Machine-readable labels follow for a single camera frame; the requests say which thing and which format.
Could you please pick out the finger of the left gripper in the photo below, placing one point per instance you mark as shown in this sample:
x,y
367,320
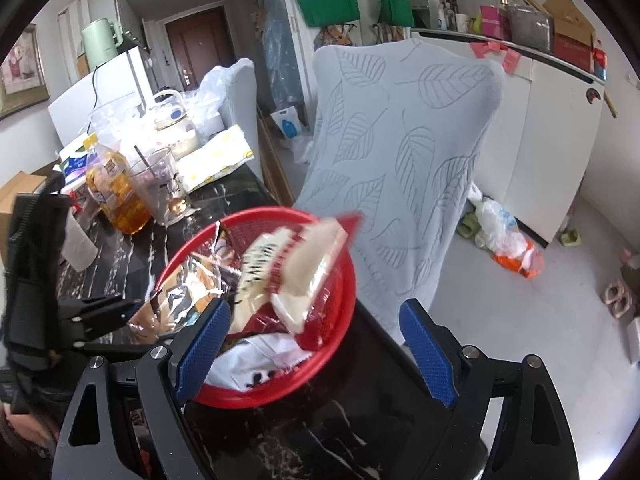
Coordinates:
x,y
92,318

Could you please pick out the iced tea bottle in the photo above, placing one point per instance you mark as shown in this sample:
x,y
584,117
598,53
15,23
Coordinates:
x,y
111,184

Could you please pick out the white black snack packet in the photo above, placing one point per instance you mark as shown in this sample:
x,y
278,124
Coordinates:
x,y
255,360

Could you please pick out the red white snack bag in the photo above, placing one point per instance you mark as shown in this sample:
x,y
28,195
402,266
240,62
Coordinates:
x,y
286,279

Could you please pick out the green tote bag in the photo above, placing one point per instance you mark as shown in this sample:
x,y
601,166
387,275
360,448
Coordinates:
x,y
322,13

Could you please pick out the white paper towel roll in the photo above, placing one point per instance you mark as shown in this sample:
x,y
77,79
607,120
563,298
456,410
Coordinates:
x,y
78,250

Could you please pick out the clear glass cup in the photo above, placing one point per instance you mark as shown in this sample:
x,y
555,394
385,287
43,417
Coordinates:
x,y
158,183

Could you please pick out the framed picture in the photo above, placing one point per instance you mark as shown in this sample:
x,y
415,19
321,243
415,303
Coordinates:
x,y
22,76

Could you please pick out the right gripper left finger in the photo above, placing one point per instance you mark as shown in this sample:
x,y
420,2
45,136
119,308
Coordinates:
x,y
195,348

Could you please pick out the green electric kettle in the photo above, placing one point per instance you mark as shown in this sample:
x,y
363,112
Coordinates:
x,y
101,39

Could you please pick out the white cabinet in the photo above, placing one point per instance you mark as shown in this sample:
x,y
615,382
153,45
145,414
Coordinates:
x,y
537,149

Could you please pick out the red plastic basket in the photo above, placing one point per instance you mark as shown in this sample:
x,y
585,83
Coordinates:
x,y
225,241

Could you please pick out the pink seaweed roll packet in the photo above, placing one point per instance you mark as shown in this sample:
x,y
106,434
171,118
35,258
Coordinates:
x,y
179,302

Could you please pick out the person left hand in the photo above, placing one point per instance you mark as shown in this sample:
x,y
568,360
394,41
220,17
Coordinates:
x,y
29,427

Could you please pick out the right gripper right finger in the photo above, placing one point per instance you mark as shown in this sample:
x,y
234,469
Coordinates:
x,y
435,366

